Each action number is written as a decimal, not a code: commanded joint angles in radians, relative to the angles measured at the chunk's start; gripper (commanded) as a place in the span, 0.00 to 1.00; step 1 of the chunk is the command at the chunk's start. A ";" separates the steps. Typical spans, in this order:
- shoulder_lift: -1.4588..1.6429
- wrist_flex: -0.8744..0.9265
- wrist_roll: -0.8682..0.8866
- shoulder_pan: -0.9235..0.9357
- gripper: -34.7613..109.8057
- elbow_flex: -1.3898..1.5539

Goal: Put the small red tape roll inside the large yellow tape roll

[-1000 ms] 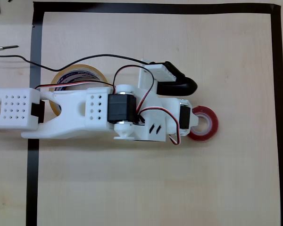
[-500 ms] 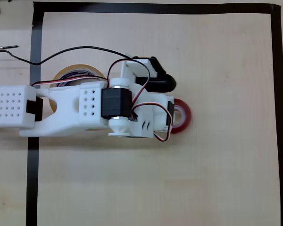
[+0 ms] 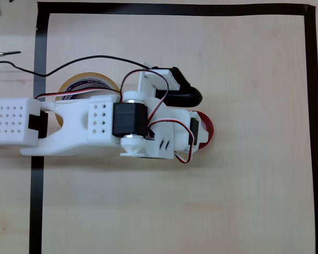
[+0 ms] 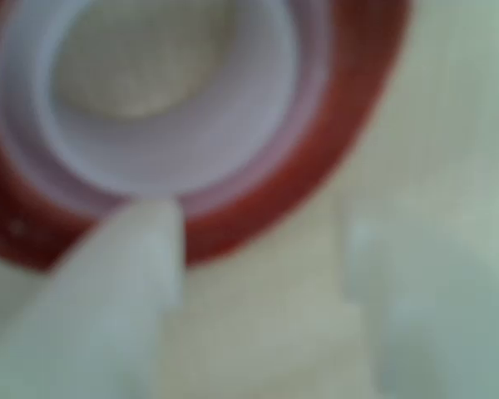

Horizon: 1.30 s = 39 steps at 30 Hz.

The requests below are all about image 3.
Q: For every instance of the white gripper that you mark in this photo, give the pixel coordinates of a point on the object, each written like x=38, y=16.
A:
x=194, y=128

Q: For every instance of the large clear tape roll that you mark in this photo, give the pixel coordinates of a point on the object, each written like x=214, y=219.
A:
x=95, y=78

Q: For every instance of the thin screwdriver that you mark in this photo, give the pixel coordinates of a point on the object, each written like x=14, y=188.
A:
x=5, y=53

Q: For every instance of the small red tape roll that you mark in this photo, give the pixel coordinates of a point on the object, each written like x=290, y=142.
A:
x=208, y=124

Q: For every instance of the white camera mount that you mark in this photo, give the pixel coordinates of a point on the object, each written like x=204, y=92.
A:
x=153, y=79

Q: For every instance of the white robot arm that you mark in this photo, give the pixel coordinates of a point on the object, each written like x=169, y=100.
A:
x=74, y=124

